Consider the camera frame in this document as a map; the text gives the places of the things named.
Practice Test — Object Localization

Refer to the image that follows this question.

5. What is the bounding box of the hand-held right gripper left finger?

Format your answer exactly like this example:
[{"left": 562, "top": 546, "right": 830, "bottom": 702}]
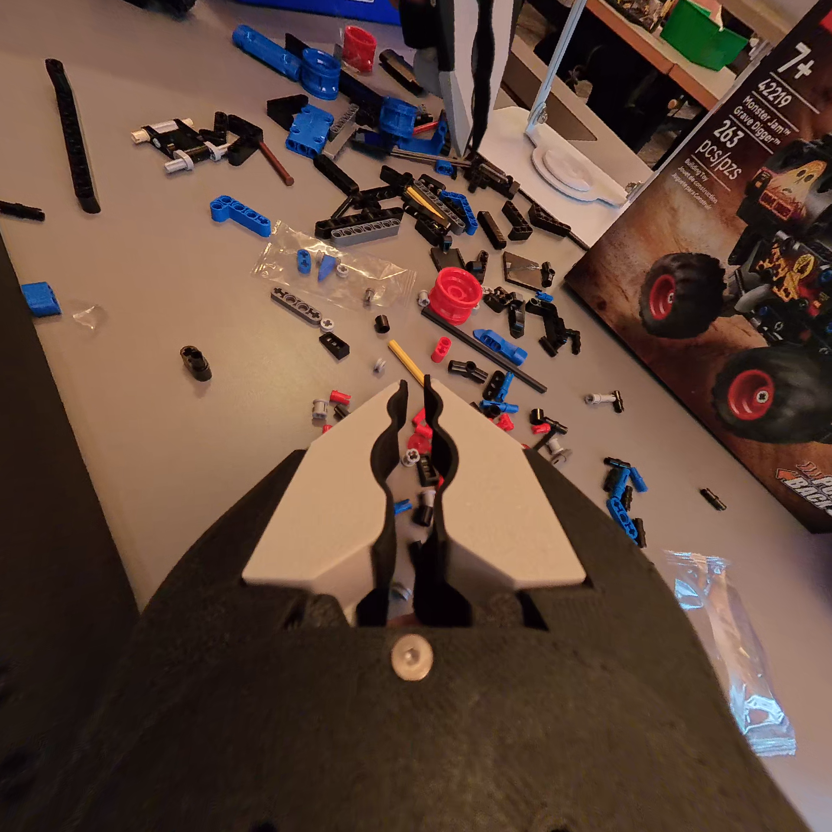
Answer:
[{"left": 242, "top": 379, "right": 409, "bottom": 628}]

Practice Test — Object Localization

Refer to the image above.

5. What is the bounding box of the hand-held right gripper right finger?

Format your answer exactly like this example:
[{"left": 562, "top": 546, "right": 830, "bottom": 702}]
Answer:
[{"left": 416, "top": 374, "right": 589, "bottom": 626}]

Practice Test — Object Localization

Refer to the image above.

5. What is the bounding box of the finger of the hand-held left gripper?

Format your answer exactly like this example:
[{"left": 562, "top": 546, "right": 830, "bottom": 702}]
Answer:
[
  {"left": 473, "top": 0, "right": 525, "bottom": 149},
  {"left": 439, "top": 0, "right": 485, "bottom": 158}
]

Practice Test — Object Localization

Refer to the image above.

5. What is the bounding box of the dark grey thin liftarm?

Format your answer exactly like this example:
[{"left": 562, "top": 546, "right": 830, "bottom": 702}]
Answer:
[{"left": 271, "top": 286, "right": 324, "bottom": 324}]

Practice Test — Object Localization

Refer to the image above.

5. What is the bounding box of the black and grey brick assembly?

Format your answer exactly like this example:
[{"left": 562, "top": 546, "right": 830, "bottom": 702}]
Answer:
[{"left": 130, "top": 117, "right": 230, "bottom": 175}]

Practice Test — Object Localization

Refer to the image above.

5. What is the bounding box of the black thin liftarm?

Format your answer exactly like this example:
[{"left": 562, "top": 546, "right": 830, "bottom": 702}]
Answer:
[{"left": 45, "top": 58, "right": 101, "bottom": 214}]

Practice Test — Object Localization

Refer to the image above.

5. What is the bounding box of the grey desk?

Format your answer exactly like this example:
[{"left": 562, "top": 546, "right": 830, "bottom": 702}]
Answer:
[{"left": 0, "top": 0, "right": 832, "bottom": 800}]

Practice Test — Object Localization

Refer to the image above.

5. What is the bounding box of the red wheel rim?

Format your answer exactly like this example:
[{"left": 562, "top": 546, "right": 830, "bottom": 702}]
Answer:
[
  {"left": 429, "top": 268, "right": 483, "bottom": 326},
  {"left": 341, "top": 26, "right": 378, "bottom": 74}
]

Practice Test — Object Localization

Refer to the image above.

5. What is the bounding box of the blue fairing panel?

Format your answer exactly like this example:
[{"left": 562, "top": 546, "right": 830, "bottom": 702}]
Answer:
[{"left": 390, "top": 110, "right": 451, "bottom": 157}]

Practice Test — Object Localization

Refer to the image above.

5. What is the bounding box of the blue wheel rim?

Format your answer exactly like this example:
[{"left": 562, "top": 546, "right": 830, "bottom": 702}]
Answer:
[
  {"left": 379, "top": 96, "right": 420, "bottom": 139},
  {"left": 300, "top": 47, "right": 342, "bottom": 101}
]

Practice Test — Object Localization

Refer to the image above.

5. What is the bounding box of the black thin axle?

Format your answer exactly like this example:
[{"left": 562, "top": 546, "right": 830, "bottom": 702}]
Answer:
[{"left": 383, "top": 148, "right": 469, "bottom": 167}]

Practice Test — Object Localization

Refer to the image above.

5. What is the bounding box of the black long studless beam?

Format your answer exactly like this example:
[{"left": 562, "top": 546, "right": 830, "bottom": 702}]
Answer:
[{"left": 285, "top": 32, "right": 386, "bottom": 124}]

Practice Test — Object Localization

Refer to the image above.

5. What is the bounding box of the blue storage bin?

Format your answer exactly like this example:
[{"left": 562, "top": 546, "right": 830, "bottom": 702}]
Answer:
[{"left": 234, "top": 0, "right": 400, "bottom": 27}]

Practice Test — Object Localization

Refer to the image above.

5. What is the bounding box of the pile of small connector pieces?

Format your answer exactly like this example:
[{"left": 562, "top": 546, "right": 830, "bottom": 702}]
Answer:
[{"left": 312, "top": 370, "right": 573, "bottom": 605}]

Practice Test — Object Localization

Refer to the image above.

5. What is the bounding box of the light grey long beam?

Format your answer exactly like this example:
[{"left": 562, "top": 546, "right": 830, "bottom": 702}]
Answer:
[{"left": 323, "top": 104, "right": 361, "bottom": 160}]

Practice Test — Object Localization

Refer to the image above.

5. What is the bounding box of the dark grey beam with holes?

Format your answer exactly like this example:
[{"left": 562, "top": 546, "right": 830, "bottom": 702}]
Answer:
[{"left": 416, "top": 179, "right": 465, "bottom": 235}]

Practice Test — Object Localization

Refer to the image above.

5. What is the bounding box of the blue angled beam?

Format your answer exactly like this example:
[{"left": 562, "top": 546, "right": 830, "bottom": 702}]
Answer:
[{"left": 442, "top": 190, "right": 479, "bottom": 236}]

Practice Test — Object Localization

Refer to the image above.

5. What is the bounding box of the blue flat panel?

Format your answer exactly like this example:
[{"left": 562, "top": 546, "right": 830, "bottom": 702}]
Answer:
[{"left": 286, "top": 104, "right": 335, "bottom": 157}]

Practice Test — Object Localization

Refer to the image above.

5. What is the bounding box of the background work table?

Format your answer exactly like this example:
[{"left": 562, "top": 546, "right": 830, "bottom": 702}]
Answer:
[{"left": 585, "top": 0, "right": 722, "bottom": 111}]

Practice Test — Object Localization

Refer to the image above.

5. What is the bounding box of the black rectangular panel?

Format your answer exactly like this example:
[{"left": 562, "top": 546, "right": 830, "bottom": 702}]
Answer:
[{"left": 314, "top": 155, "right": 360, "bottom": 196}]

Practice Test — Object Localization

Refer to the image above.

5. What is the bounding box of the black short liftarm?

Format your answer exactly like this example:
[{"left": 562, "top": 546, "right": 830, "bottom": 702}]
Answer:
[{"left": 266, "top": 94, "right": 309, "bottom": 131}]

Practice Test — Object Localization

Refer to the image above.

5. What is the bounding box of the blue rounded panel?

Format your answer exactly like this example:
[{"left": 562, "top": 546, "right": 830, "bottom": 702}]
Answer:
[{"left": 233, "top": 25, "right": 303, "bottom": 82}]

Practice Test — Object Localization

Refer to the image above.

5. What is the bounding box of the black angled beam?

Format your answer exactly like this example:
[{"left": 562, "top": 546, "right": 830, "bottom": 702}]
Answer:
[{"left": 528, "top": 203, "right": 573, "bottom": 240}]

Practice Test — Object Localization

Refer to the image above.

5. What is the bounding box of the black long axle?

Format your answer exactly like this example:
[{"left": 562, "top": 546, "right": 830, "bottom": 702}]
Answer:
[{"left": 421, "top": 305, "right": 548, "bottom": 394}]

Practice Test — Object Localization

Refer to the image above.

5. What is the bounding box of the blue wedge panel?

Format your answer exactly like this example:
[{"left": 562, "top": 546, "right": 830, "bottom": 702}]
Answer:
[{"left": 472, "top": 328, "right": 529, "bottom": 366}]

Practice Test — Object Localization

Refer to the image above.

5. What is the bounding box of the dark grey long beam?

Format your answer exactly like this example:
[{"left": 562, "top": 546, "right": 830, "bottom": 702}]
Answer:
[{"left": 331, "top": 218, "right": 405, "bottom": 247}]

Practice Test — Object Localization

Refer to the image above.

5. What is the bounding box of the yellow axle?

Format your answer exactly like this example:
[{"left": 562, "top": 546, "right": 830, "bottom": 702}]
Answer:
[{"left": 388, "top": 339, "right": 426, "bottom": 386}]

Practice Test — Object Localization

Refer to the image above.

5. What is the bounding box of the brown axle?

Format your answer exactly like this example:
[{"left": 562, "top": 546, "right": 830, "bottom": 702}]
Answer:
[{"left": 259, "top": 138, "right": 295, "bottom": 187}]

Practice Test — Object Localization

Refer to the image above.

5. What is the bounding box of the black square panel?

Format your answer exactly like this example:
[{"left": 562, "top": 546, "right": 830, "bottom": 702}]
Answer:
[{"left": 502, "top": 251, "right": 543, "bottom": 293}]

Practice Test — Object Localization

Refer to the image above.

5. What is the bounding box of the green storage bin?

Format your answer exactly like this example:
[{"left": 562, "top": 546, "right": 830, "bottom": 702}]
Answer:
[{"left": 660, "top": 0, "right": 748, "bottom": 71}]

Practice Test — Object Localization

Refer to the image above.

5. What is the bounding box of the black angled liftarm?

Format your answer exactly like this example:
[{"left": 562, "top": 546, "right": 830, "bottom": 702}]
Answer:
[{"left": 211, "top": 112, "right": 264, "bottom": 165}]

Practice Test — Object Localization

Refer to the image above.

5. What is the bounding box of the clear zip bag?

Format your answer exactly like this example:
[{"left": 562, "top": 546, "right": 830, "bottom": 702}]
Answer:
[{"left": 251, "top": 220, "right": 417, "bottom": 309}]

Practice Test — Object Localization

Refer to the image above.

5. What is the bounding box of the clear plastic bag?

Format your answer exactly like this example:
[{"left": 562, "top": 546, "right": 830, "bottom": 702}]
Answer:
[{"left": 663, "top": 549, "right": 797, "bottom": 758}]

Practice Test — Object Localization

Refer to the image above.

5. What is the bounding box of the blue short liftarm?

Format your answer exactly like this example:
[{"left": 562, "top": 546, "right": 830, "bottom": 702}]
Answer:
[{"left": 210, "top": 195, "right": 272, "bottom": 236}]

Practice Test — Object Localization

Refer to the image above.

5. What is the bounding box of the printed toy truck set box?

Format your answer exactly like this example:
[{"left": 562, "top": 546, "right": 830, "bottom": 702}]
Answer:
[{"left": 564, "top": 0, "right": 832, "bottom": 534}]

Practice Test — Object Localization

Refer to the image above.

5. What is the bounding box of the blue small brick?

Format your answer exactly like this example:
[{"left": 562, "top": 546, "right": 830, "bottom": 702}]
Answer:
[{"left": 21, "top": 281, "right": 62, "bottom": 318}]

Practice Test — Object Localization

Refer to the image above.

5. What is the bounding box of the blue and black frame assembly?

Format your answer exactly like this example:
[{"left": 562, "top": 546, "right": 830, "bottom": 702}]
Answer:
[{"left": 601, "top": 457, "right": 649, "bottom": 548}]

